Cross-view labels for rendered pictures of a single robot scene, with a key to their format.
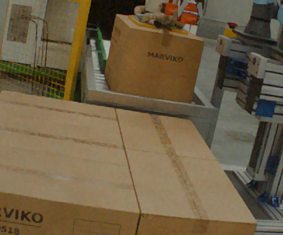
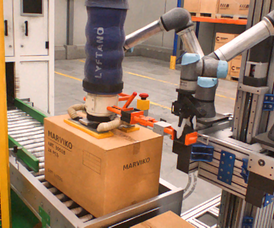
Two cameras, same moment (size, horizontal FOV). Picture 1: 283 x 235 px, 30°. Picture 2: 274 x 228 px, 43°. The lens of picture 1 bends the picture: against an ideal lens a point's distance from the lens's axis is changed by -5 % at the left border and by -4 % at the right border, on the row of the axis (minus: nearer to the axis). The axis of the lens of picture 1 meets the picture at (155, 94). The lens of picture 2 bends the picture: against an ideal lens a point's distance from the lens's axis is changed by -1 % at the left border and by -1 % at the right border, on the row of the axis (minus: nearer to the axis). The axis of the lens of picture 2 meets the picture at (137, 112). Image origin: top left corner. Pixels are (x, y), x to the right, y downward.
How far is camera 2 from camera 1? 170 cm
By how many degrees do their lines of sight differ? 29
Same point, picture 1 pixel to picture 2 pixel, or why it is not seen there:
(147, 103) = (132, 213)
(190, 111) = (165, 201)
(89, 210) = not seen: outside the picture
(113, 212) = not seen: outside the picture
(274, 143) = (246, 205)
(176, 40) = (143, 144)
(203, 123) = (174, 205)
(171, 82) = (143, 182)
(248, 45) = (203, 128)
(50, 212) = not seen: outside the picture
